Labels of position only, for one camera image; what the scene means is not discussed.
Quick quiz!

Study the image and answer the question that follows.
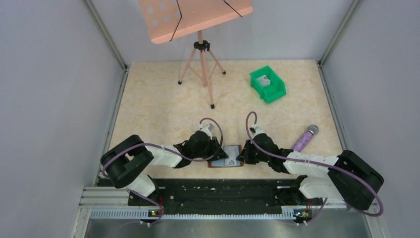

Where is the brown leather card holder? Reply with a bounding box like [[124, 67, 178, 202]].
[[208, 145, 244, 169]]

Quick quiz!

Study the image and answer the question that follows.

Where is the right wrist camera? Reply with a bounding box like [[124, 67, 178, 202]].
[[250, 124, 265, 138]]

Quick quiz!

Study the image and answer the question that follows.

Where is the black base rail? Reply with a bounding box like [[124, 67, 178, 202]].
[[123, 178, 324, 215]]

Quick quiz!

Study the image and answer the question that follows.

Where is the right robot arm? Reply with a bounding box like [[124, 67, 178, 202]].
[[236, 133, 384, 211]]

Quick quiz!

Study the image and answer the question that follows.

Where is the pink music stand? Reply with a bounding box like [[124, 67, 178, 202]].
[[138, 0, 253, 109]]

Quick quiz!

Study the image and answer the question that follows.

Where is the green plastic bin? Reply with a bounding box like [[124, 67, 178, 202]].
[[249, 65, 287, 104]]

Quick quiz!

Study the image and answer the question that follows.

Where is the white VIP card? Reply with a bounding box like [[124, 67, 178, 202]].
[[257, 75, 271, 88]]

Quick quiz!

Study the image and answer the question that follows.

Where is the purple glitter microphone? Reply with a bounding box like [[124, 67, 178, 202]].
[[292, 124, 319, 152]]

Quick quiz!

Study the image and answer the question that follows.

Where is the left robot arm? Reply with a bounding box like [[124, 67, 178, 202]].
[[100, 130, 228, 197]]

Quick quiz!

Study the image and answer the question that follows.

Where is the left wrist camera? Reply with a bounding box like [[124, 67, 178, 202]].
[[199, 123, 214, 137]]

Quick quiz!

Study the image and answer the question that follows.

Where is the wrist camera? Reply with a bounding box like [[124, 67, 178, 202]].
[[250, 124, 265, 138], [199, 123, 214, 137]]

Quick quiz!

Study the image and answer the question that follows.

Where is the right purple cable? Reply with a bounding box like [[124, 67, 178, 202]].
[[246, 111, 384, 226]]

